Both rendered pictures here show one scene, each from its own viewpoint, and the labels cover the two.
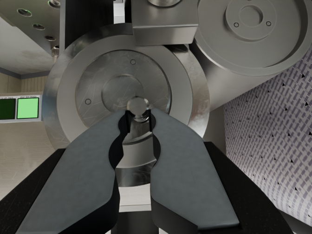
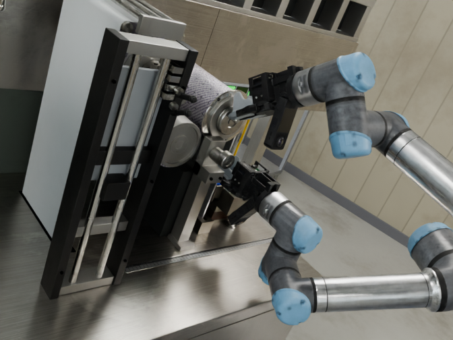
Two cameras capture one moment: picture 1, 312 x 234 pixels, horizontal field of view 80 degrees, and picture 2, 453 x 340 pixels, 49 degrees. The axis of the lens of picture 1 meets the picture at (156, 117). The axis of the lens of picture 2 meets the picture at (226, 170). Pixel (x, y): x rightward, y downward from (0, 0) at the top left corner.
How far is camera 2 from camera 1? 110 cm
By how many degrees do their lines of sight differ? 51
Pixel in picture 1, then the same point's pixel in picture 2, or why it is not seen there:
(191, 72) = (205, 125)
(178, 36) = (212, 138)
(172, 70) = (214, 127)
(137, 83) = (226, 124)
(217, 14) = (187, 146)
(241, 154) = not seen: hidden behind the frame
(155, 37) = (218, 138)
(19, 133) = (238, 74)
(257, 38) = (181, 136)
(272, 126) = not seen: hidden behind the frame
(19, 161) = (245, 54)
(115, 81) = (231, 125)
